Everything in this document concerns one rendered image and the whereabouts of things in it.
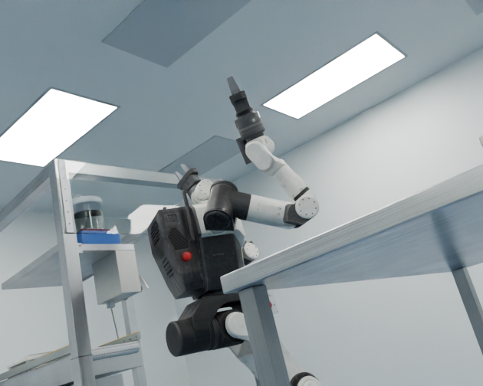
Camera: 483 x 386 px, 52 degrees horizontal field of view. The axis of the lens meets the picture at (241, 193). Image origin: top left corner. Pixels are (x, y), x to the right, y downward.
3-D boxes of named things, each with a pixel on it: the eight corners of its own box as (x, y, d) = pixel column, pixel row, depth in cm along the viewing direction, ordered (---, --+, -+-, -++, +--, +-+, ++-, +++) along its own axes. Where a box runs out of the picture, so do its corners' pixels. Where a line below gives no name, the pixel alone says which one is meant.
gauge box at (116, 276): (142, 291, 230) (135, 250, 236) (122, 292, 222) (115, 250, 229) (116, 303, 244) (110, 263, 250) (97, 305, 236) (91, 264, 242)
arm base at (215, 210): (241, 217, 158) (205, 207, 157) (231, 241, 167) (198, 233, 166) (246, 184, 169) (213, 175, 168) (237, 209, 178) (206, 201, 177)
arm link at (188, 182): (185, 187, 237) (199, 205, 232) (172, 187, 229) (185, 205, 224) (201, 168, 232) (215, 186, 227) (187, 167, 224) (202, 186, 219)
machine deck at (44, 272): (135, 252, 236) (133, 243, 237) (57, 253, 209) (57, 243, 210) (73, 287, 275) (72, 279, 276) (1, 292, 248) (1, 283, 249)
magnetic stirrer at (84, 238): (124, 246, 237) (121, 227, 240) (83, 246, 222) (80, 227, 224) (103, 258, 249) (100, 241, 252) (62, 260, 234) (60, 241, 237)
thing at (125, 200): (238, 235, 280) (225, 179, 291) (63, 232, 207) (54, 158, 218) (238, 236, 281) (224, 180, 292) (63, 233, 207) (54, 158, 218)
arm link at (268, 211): (315, 231, 161) (247, 217, 160) (307, 237, 173) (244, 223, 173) (321, 197, 163) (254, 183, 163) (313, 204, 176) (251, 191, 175)
